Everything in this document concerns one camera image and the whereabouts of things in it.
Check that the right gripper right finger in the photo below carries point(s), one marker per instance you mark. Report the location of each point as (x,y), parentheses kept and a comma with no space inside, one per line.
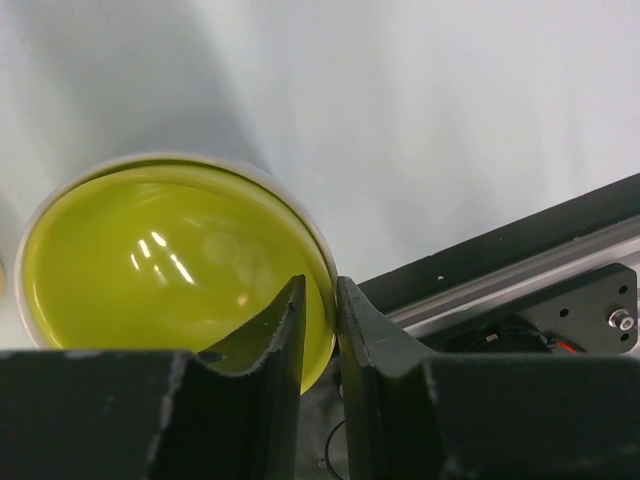
(413,413)

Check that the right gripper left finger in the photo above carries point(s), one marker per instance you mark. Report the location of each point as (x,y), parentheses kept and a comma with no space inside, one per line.
(229,412)

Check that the green bowl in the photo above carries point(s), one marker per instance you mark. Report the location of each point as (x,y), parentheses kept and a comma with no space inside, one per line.
(171,257)

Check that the aluminium frame rail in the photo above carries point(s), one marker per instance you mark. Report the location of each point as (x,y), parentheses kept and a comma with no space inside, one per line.
(616,244)

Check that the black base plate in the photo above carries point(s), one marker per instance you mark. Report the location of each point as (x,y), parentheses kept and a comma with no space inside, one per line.
(596,312)

